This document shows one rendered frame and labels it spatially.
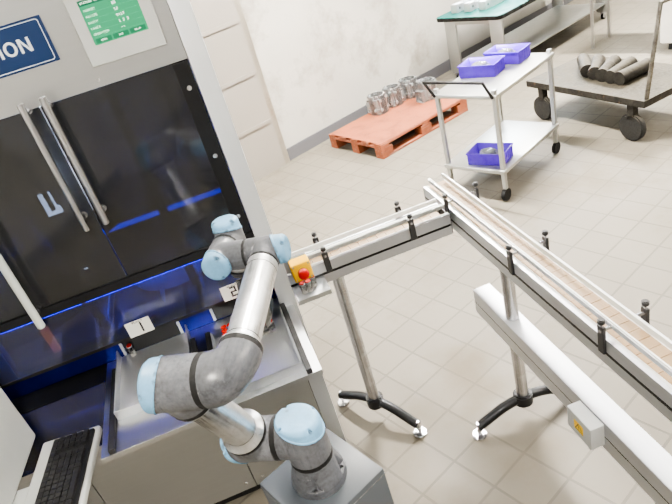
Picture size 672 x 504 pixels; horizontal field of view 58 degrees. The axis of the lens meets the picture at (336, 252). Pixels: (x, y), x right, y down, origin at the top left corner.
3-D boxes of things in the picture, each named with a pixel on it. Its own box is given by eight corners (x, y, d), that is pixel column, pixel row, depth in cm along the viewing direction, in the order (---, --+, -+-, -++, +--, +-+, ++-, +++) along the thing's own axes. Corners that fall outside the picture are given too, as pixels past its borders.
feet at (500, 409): (469, 431, 263) (464, 409, 256) (570, 387, 269) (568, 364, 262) (478, 444, 256) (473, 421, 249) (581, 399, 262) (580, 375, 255)
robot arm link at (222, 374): (242, 380, 113) (282, 219, 150) (189, 385, 115) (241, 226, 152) (263, 416, 120) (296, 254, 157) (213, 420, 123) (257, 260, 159)
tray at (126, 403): (120, 358, 220) (116, 350, 218) (189, 331, 223) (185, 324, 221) (118, 420, 191) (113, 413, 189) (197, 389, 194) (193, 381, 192)
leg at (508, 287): (508, 400, 262) (487, 253, 224) (527, 392, 263) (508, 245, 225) (520, 414, 254) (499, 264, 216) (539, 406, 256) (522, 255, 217)
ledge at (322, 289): (291, 287, 235) (289, 283, 234) (322, 275, 236) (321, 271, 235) (299, 305, 223) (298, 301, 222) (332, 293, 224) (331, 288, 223)
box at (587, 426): (567, 424, 198) (566, 405, 194) (581, 418, 199) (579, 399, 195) (591, 451, 188) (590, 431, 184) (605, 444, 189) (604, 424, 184)
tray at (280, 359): (213, 340, 215) (210, 332, 213) (282, 313, 218) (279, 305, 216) (225, 402, 185) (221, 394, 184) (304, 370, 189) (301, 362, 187)
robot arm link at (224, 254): (236, 252, 146) (247, 229, 155) (193, 259, 149) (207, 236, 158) (246, 279, 150) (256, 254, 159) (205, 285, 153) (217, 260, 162)
